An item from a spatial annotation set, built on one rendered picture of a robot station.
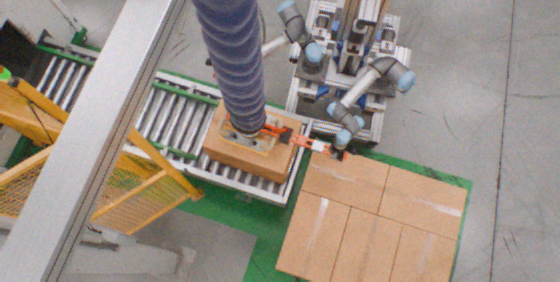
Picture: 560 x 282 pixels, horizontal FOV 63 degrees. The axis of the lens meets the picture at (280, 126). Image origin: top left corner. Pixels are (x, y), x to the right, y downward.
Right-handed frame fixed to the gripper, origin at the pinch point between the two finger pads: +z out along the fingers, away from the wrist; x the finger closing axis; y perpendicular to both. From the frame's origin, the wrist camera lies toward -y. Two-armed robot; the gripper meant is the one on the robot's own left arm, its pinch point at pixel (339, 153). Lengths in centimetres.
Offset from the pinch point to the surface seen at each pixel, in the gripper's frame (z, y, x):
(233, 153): 26, 67, 19
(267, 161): 26, 43, 16
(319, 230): 66, -8, 41
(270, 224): 120, 31, 46
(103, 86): -184, 59, 59
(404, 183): 65, -56, -15
